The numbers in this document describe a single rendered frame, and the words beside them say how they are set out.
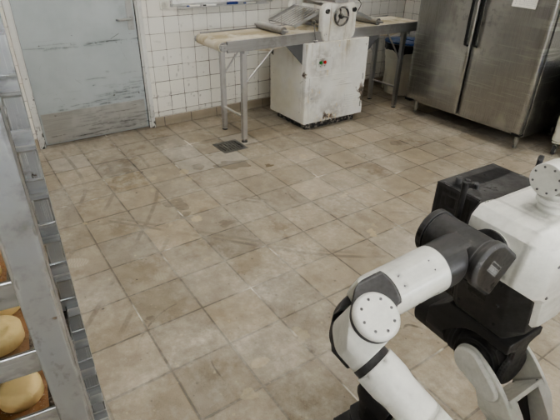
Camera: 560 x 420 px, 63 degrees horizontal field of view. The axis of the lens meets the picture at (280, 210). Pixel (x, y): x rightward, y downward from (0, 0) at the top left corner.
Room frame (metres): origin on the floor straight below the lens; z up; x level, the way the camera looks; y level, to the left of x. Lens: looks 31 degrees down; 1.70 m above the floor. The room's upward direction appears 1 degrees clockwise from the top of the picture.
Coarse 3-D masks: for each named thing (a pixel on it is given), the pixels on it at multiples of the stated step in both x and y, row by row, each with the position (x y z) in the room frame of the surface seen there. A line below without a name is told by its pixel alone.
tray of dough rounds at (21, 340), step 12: (0, 312) 0.40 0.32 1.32; (12, 312) 0.40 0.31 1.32; (0, 324) 0.37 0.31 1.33; (12, 324) 0.37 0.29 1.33; (24, 324) 0.39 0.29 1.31; (0, 336) 0.35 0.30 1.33; (12, 336) 0.35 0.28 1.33; (24, 336) 0.37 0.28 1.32; (0, 348) 0.34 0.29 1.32; (12, 348) 0.35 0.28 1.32; (24, 348) 0.35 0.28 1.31
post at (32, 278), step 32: (0, 128) 0.32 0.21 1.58; (0, 160) 0.32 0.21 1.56; (0, 192) 0.31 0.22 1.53; (0, 224) 0.31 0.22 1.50; (32, 224) 0.32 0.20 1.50; (32, 256) 0.32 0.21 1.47; (32, 288) 0.31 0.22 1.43; (32, 320) 0.31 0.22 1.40; (64, 320) 0.33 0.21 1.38; (64, 352) 0.32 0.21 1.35; (64, 384) 0.31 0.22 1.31; (64, 416) 0.31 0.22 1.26
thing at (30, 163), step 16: (0, 48) 0.71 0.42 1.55; (0, 64) 0.71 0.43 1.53; (16, 112) 0.71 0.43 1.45; (16, 128) 0.71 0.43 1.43; (32, 160) 0.71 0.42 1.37; (32, 176) 0.71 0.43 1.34; (48, 208) 0.72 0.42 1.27; (48, 256) 0.71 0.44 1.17; (64, 256) 0.72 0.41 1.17; (64, 288) 0.71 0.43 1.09; (80, 320) 0.72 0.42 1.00; (80, 352) 0.71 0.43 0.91; (96, 384) 0.72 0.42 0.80
